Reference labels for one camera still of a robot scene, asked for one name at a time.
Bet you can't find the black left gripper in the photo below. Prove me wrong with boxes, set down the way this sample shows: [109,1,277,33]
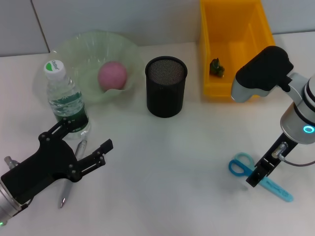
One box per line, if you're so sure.
[0,117,114,205]

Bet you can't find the translucent green fruit plate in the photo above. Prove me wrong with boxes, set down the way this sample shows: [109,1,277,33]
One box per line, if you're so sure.
[34,30,143,106]

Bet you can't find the blue scissors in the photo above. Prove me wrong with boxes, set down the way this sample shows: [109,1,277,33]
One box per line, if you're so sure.
[228,152,294,203]

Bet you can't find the silver ballpoint pen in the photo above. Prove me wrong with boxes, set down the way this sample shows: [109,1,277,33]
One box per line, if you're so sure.
[58,139,89,209]

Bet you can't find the green plastic wrapper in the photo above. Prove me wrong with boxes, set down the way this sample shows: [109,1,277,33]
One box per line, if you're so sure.
[209,58,226,78]

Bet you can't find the black mesh pen holder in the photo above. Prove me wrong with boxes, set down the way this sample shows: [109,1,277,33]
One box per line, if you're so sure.
[144,56,188,118]

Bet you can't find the clear green-label water bottle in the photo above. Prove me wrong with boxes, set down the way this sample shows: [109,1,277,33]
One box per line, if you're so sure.
[43,59,91,140]

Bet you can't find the pink peach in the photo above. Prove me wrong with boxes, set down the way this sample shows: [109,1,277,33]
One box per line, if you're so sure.
[97,60,128,90]

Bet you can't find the dark right wrist cable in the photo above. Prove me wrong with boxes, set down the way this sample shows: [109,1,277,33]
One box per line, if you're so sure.
[280,154,315,168]

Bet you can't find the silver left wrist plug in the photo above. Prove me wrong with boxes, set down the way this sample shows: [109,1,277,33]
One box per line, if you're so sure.
[4,156,19,170]

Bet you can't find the dark wrist cable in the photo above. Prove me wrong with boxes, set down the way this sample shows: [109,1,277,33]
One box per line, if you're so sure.
[280,154,315,168]
[14,198,34,212]

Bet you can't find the dark left wrist cable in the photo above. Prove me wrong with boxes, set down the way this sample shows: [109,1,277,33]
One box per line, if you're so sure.
[14,198,34,212]

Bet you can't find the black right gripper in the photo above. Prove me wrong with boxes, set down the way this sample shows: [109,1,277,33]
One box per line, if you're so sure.
[245,132,299,188]

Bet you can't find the yellow plastic bin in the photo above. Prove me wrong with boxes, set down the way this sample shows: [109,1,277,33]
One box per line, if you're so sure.
[199,0,279,101]

